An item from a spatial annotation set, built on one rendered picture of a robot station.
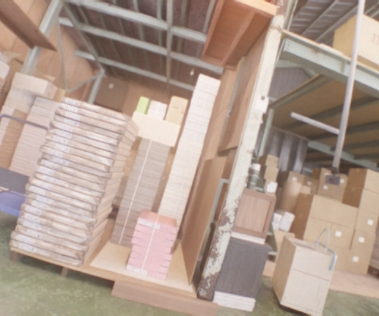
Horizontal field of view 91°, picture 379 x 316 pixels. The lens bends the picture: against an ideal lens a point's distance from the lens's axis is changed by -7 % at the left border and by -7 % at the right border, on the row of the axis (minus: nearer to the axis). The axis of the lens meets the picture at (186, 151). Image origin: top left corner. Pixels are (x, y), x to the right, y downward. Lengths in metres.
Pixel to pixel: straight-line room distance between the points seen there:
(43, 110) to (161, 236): 2.42
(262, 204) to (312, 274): 0.72
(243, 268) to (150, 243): 0.71
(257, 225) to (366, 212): 2.98
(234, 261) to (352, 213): 2.88
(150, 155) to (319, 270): 1.67
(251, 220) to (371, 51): 2.78
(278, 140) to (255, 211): 4.42
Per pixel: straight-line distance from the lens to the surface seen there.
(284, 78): 10.02
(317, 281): 2.09
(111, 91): 5.77
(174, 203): 1.83
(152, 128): 1.84
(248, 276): 1.76
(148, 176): 1.80
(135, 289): 1.49
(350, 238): 4.28
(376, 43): 3.75
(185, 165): 1.81
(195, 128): 1.86
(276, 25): 1.95
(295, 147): 6.20
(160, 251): 1.54
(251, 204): 1.61
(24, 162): 3.29
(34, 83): 3.16
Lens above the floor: 0.85
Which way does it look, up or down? 6 degrees up
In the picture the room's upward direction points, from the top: 17 degrees clockwise
